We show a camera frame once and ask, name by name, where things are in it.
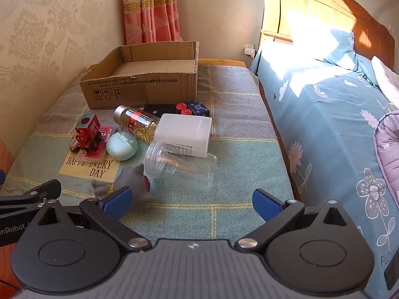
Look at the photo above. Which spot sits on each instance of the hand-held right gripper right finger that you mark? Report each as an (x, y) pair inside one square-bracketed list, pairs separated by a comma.
[(265, 207)]

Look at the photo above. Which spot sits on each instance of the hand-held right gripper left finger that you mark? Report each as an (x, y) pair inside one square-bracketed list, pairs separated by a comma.
[(120, 201)]

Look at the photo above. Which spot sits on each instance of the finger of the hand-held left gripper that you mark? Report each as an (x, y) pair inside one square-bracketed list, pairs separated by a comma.
[(31, 191), (1, 177)]

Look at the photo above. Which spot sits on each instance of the grey toy figure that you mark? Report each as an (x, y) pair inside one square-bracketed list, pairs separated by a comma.
[(134, 174)]

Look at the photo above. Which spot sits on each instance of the mint green oval case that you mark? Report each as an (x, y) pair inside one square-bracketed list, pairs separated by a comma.
[(121, 146)]

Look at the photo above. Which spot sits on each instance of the clear plastic cup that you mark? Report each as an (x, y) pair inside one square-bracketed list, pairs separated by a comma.
[(180, 168)]

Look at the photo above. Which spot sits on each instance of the pink card box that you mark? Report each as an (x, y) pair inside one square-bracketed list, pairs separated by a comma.
[(107, 130)]

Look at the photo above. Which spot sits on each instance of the yellow capsule bottle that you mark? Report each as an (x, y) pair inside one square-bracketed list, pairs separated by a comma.
[(137, 121)]

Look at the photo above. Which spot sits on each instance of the white plastic box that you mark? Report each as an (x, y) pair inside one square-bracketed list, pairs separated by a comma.
[(184, 130)]

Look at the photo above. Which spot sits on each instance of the black square plate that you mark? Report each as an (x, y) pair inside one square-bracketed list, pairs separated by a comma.
[(159, 110)]

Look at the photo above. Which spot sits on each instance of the cardboard box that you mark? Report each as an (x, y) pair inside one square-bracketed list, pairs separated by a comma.
[(140, 90)]

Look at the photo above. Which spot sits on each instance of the black cube toy red buttons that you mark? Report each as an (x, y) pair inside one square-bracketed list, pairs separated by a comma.
[(196, 108)]

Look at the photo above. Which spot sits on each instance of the orange cloth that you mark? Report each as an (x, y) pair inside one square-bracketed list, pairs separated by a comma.
[(4, 158)]

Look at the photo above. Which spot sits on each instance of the beige lettered card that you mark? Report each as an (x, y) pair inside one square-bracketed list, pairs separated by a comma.
[(93, 169)]

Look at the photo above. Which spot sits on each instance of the bed with blue sheet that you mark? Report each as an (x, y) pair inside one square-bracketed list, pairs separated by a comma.
[(327, 124)]

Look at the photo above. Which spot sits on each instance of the pink quilt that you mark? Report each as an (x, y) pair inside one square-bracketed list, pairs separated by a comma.
[(388, 149)]

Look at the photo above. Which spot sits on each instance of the black smartphone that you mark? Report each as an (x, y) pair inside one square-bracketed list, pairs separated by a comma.
[(392, 275)]

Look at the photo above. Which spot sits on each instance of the white charger plug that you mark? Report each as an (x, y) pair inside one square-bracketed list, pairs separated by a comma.
[(252, 54)]

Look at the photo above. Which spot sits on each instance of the blue pillow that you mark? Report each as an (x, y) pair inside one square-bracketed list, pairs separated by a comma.
[(339, 46)]

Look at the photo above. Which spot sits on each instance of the pink curtain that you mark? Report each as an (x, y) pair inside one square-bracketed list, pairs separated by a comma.
[(149, 12)]

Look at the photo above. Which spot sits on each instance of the wooden bed headboard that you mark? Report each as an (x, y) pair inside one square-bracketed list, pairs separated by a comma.
[(311, 3)]

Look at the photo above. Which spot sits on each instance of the white wall socket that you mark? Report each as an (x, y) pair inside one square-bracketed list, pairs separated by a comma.
[(249, 47)]

